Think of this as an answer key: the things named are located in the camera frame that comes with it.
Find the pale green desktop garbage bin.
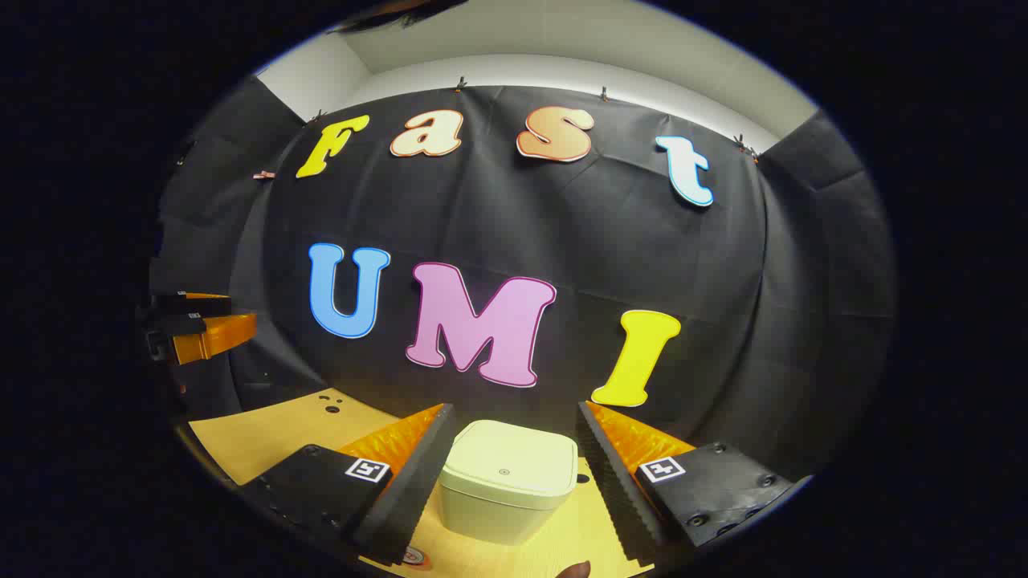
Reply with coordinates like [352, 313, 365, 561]
[438, 419, 581, 547]

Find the wooden desktop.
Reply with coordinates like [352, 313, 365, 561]
[187, 388, 655, 578]

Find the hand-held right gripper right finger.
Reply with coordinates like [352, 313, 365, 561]
[576, 400, 812, 564]

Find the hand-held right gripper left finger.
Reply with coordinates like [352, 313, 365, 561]
[241, 403, 457, 567]

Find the black backdrop cloth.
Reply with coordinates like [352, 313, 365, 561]
[149, 76, 899, 482]

